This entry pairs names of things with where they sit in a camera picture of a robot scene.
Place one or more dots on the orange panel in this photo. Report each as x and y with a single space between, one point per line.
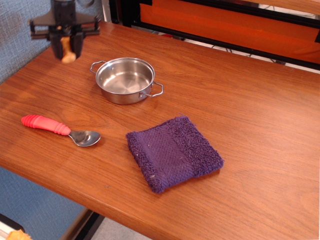
272 36

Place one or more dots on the purple folded cloth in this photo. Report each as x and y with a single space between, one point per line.
172 152

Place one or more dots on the black metal frame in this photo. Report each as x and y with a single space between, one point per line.
303 12

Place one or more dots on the orange toy chicken leg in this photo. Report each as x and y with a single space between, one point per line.
68 55

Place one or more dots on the stainless steel pot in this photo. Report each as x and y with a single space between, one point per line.
126 80

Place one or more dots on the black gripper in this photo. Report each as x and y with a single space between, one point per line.
63 20

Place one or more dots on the red handled metal spoon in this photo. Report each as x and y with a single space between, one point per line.
84 138

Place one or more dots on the black object bottom left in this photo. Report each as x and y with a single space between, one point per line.
7 225

